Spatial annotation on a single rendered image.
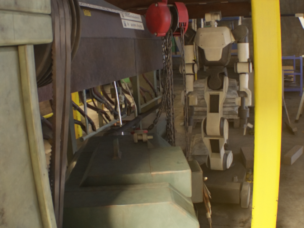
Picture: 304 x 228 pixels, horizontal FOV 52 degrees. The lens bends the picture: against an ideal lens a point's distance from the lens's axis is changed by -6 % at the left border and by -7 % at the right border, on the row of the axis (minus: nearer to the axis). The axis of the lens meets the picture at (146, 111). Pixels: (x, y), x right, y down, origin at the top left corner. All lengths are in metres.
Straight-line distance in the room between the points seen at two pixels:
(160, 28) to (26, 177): 1.03
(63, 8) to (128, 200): 0.50
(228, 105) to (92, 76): 3.48
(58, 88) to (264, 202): 0.98
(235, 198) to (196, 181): 1.34
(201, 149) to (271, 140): 2.09
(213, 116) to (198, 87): 2.98
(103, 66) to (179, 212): 1.27
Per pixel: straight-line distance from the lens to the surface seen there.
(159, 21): 1.46
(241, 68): 2.56
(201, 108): 5.10
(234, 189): 2.55
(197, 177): 1.26
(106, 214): 0.86
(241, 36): 2.57
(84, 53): 1.77
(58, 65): 0.64
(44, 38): 0.58
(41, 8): 0.58
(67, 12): 0.67
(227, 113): 5.11
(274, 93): 1.26
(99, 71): 1.92
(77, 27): 0.71
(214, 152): 2.75
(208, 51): 2.57
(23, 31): 0.53
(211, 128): 2.55
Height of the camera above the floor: 1.21
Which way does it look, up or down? 10 degrees down
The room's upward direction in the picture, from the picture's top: 4 degrees counter-clockwise
